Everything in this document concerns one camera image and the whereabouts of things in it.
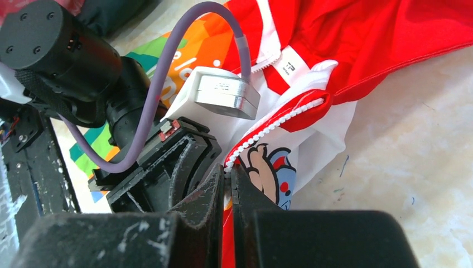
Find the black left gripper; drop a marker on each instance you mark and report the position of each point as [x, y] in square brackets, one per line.
[173, 163]

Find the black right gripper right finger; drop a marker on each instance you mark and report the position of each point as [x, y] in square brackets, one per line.
[268, 236]

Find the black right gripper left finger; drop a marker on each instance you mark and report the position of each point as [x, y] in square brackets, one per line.
[188, 235]

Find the red white cartoon jacket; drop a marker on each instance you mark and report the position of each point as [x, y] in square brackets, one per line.
[311, 61]

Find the dark grey jacket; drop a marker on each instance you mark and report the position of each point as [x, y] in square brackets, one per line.
[106, 17]

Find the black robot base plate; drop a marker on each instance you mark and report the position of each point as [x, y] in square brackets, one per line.
[34, 178]

